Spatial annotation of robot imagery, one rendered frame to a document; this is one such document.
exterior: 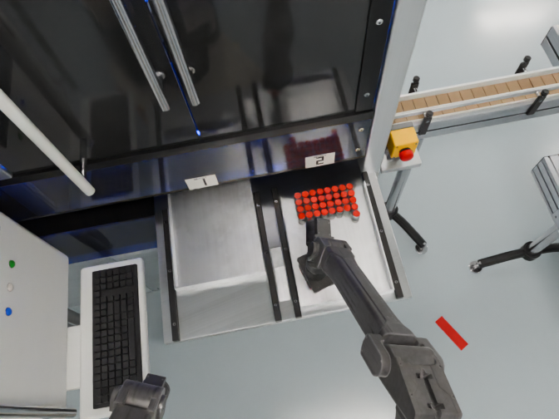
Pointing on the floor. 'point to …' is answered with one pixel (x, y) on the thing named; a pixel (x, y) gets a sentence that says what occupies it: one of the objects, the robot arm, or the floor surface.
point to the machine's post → (392, 78)
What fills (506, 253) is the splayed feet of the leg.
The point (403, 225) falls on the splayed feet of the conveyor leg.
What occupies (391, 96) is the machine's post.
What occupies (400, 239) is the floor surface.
